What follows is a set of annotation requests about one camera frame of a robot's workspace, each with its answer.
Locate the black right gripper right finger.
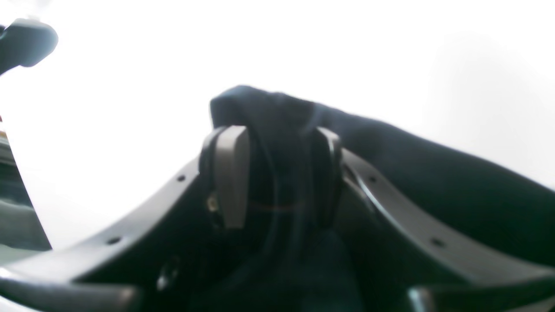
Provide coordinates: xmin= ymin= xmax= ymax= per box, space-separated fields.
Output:
xmin=314 ymin=127 xmax=554 ymax=312

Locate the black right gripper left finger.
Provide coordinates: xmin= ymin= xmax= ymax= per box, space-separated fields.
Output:
xmin=1 ymin=126 xmax=250 ymax=312

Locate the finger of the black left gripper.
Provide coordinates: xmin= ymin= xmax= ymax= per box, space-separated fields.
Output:
xmin=0 ymin=19 xmax=58 ymax=75

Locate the black T-shirt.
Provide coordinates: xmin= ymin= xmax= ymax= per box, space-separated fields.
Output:
xmin=187 ymin=86 xmax=554 ymax=312

